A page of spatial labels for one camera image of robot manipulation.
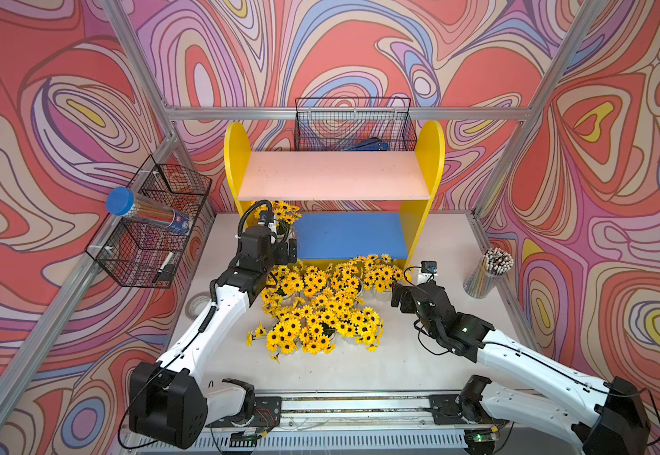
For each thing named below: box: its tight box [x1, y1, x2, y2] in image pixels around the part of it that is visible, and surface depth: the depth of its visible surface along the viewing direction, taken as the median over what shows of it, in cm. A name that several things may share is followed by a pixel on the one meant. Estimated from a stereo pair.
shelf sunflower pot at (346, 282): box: [329, 261, 366, 306], surface depth 85 cm
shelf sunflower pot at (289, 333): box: [245, 293, 312, 364], surface depth 75 cm
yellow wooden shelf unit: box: [224, 121, 446, 271], surface depth 78 cm
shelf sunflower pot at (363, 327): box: [335, 307, 385, 352], surface depth 76 cm
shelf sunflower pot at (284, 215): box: [254, 200, 303, 240], surface depth 85 cm
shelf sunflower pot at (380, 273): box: [363, 253, 404, 294], surface depth 88 cm
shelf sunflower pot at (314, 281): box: [303, 265, 328, 298], surface depth 84 cm
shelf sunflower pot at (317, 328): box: [299, 306, 343, 356], surface depth 76 cm
